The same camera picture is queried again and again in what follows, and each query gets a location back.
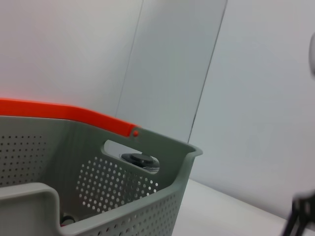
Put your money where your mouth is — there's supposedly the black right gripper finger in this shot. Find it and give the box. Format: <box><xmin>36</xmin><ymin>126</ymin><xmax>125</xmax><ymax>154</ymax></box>
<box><xmin>285</xmin><ymin>189</ymin><xmax>315</xmax><ymax>236</ymax></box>

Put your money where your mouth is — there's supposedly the glass teapot with black lid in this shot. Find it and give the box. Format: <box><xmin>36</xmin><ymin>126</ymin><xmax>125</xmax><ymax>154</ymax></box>
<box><xmin>120</xmin><ymin>152</ymin><xmax>160</xmax><ymax>174</ymax></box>

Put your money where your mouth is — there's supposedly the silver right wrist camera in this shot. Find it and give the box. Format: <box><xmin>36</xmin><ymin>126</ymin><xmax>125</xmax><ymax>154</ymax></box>
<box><xmin>308</xmin><ymin>34</ymin><xmax>315</xmax><ymax>77</ymax></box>

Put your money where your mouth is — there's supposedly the thin grey wall cable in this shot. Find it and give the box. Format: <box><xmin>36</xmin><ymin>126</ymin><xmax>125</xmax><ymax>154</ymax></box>
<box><xmin>188</xmin><ymin>0</ymin><xmax>228</xmax><ymax>144</ymax></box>

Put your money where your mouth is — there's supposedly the grey perforated storage bin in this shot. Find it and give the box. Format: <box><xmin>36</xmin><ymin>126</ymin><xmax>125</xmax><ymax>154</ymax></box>
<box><xmin>0</xmin><ymin>115</ymin><xmax>204</xmax><ymax>236</ymax></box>

